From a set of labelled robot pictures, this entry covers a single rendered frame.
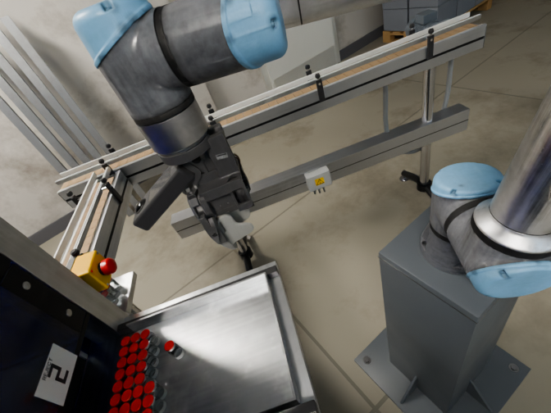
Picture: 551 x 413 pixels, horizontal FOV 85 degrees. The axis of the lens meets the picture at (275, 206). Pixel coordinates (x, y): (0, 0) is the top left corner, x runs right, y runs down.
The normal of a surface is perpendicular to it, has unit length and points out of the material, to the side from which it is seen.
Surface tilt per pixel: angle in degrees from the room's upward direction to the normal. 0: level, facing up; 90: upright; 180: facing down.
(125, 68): 88
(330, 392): 0
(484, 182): 8
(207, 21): 63
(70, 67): 90
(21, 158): 90
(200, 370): 0
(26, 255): 90
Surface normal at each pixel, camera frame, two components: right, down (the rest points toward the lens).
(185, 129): 0.64, 0.36
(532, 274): -0.01, 0.77
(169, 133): 0.18, 0.63
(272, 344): -0.29, -0.70
